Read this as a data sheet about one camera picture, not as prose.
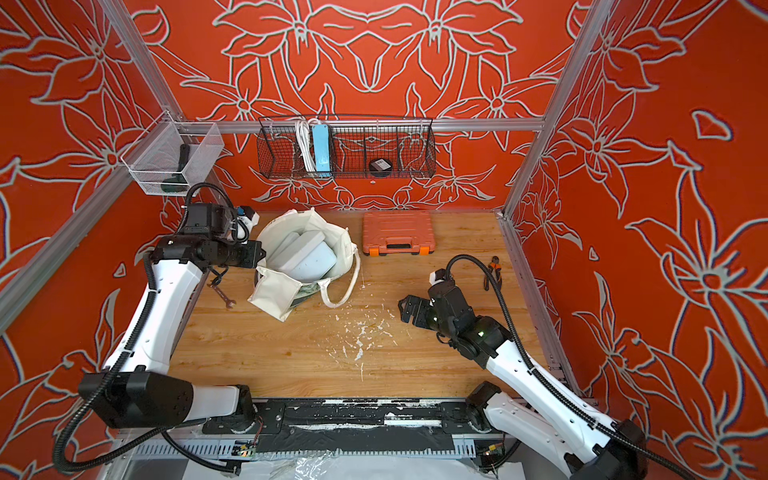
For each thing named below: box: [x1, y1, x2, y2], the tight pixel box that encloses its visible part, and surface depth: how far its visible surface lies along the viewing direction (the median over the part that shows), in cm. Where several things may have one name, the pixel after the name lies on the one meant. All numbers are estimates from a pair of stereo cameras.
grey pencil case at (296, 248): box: [268, 231, 326, 269], surface depth 91 cm
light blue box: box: [312, 124, 331, 177], surface depth 92 cm
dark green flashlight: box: [161, 144, 190, 192], surface depth 82 cm
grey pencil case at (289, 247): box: [267, 231, 311, 267], surface depth 92 cm
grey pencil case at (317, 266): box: [289, 241, 337, 282], surface depth 91 cm
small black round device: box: [369, 158, 393, 177], surface depth 97 cm
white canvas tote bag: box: [248, 208, 361, 323], surface depth 87 cm
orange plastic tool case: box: [362, 212, 436, 257], surface depth 109 cm
